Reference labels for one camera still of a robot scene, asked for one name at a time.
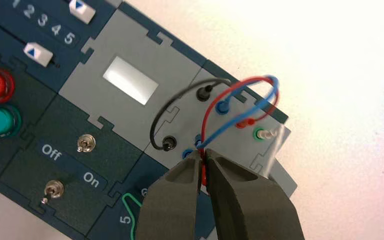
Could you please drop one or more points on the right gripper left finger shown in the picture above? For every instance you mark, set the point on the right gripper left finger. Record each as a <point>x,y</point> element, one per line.
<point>172,212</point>

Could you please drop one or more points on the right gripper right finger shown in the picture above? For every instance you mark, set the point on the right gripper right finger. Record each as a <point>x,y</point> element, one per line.
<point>251,212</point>

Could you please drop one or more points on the green teardrop rotary knob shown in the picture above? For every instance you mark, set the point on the green teardrop rotary knob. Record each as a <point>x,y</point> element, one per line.
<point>136,215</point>

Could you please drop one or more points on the white display window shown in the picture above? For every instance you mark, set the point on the white display window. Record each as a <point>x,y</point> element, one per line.
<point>130,79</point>

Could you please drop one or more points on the dark teal grey control box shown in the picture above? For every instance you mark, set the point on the dark teal grey control box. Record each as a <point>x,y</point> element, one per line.
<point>112,43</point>

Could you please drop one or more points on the green push button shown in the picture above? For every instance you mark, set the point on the green push button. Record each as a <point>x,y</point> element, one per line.
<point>0,121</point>

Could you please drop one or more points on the white slider knob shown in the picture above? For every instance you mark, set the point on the white slider knob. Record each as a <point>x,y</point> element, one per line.
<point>38,54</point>
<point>81,10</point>

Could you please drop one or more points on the metal toggle switch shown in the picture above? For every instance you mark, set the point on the metal toggle switch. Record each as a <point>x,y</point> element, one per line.
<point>86,143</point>
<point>54,189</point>

